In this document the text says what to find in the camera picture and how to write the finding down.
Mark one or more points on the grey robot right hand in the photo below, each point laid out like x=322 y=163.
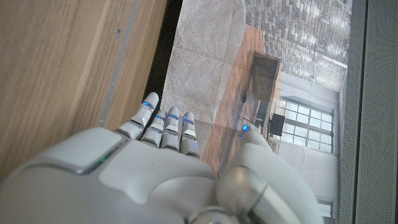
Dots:
x=124 y=180

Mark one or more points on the printed room backdrop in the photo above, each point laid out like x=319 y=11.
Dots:
x=202 y=62

